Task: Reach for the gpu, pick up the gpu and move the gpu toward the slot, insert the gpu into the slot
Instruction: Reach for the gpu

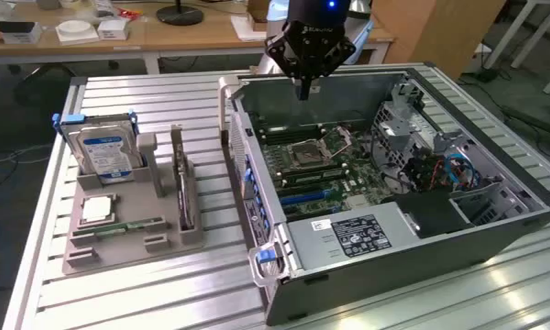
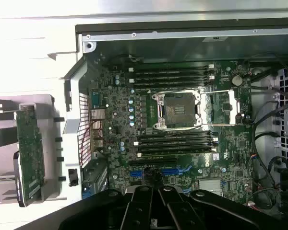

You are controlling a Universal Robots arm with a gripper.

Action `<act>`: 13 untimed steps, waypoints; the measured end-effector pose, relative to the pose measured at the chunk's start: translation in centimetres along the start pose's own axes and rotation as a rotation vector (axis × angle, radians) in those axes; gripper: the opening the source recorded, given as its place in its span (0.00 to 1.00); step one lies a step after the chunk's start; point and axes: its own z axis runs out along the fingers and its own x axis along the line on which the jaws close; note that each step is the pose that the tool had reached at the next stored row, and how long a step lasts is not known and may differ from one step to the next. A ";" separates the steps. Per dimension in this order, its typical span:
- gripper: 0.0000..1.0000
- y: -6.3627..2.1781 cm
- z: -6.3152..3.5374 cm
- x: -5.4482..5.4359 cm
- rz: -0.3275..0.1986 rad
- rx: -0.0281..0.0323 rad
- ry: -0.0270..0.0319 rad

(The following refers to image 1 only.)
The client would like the wooden cabinet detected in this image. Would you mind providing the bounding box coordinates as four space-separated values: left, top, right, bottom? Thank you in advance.
369 0 508 82

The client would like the white table frame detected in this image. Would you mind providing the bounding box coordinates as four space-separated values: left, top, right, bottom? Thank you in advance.
483 0 550 94

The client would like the black round lamp base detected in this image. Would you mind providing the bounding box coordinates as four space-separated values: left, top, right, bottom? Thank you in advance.
155 0 205 27

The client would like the black wire bundle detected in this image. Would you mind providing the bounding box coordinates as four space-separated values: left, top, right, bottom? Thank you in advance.
401 156 441 192

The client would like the silver CPU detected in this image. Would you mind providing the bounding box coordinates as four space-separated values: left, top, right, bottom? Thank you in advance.
81 197 113 223

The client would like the black chair base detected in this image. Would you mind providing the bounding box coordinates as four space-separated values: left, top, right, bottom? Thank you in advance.
503 96 550 142
8 60 120 104

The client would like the open metal socket cover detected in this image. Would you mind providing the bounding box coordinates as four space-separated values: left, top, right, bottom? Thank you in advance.
319 125 355 155

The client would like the grey parts rack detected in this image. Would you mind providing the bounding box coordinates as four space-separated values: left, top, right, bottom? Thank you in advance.
63 132 208 276

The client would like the grey power supply with label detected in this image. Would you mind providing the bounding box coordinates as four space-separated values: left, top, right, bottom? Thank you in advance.
287 201 423 272

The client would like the green graphics card with fan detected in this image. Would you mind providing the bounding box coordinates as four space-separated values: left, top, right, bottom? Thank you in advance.
169 124 197 230

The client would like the loose green RAM stick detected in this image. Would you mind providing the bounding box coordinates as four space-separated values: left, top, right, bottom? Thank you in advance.
72 219 167 238

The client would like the installed green RAM stick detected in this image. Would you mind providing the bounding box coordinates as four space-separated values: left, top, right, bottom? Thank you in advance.
280 165 349 186

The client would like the green motherboard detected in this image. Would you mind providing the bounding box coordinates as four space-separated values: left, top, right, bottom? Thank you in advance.
256 116 396 223

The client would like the hard disk with blue carrier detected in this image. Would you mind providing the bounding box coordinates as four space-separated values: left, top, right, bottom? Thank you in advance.
52 109 143 186

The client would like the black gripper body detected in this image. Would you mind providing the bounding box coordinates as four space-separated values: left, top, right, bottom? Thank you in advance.
281 0 352 79

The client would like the brown cardboard box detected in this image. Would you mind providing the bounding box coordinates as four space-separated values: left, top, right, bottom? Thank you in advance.
247 0 272 32

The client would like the black open PC case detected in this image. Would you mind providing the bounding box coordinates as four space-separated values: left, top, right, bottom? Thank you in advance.
217 61 550 327

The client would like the small white box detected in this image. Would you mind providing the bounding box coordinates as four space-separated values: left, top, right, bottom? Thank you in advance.
96 19 131 41

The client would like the blue wire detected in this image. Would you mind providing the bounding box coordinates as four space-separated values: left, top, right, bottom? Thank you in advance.
444 154 483 190

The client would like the blue expansion slot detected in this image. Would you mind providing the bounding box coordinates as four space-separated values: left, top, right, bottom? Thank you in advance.
279 190 329 207

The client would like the wooden desk white frame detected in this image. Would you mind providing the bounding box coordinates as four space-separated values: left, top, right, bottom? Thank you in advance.
0 0 396 75

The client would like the white box black lid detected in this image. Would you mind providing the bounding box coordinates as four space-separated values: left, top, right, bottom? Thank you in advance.
0 21 43 45

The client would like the white paper stack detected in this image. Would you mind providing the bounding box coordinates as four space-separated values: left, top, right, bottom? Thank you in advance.
231 15 268 42

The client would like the black RAM slot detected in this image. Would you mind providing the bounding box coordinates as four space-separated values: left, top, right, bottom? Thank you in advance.
261 132 325 145
259 124 321 137

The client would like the silver angled drive cage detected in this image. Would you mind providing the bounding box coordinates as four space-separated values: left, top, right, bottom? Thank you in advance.
449 181 533 228

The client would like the silver perforated disk bay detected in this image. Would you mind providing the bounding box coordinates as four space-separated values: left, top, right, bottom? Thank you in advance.
371 99 441 166

